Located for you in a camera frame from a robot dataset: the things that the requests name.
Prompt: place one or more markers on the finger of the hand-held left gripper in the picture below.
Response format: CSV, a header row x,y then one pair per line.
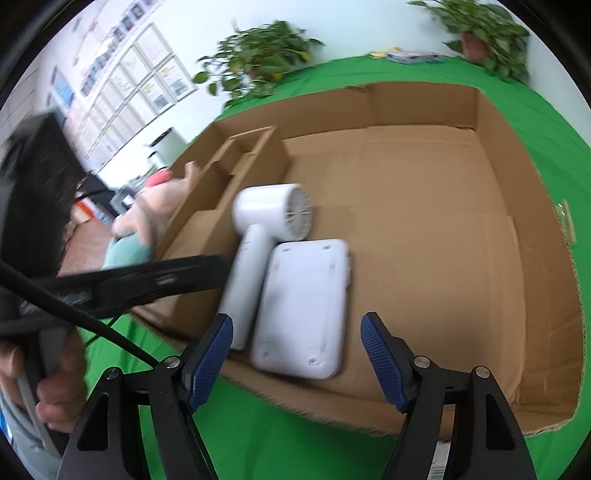
x,y
161,279

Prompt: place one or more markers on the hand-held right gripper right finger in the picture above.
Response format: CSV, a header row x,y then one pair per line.
x,y
381,360

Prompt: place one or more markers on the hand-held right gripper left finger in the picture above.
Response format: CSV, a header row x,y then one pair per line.
x,y
212,355

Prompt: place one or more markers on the pink pig plush toy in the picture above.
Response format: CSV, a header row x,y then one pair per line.
x,y
138,221

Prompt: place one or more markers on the white rectangular device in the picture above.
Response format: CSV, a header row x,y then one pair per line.
x,y
300,314

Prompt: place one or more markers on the cardboard divider insert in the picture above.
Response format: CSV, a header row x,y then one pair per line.
x,y
207,189

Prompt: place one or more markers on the white hair dryer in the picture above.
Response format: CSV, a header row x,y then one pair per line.
x,y
258,217

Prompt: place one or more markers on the brown cardboard box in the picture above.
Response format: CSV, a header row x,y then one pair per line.
x,y
415,230

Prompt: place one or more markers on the person's left hand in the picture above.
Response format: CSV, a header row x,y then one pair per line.
x,y
64,369

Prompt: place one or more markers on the grey plastic stool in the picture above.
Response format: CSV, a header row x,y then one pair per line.
x,y
124,198

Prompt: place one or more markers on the row of blue notice boards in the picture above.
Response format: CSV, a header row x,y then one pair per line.
x,y
62,87

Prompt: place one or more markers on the white mug with black lid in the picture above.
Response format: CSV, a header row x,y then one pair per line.
x,y
168,147

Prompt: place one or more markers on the group of framed documents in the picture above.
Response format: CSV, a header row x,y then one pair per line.
x,y
138,83

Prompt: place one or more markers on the row of portrait photos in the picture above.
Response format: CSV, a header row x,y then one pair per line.
x,y
124,23

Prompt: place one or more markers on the large bushy potted plant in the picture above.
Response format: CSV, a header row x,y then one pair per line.
x,y
258,50

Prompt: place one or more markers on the patterned tissue packet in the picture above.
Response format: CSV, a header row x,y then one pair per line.
x,y
415,56

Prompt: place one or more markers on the small yellow packet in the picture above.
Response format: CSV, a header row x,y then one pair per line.
x,y
383,52

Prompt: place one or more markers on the small potted plant, brown pot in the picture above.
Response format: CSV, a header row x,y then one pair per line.
x,y
480,27

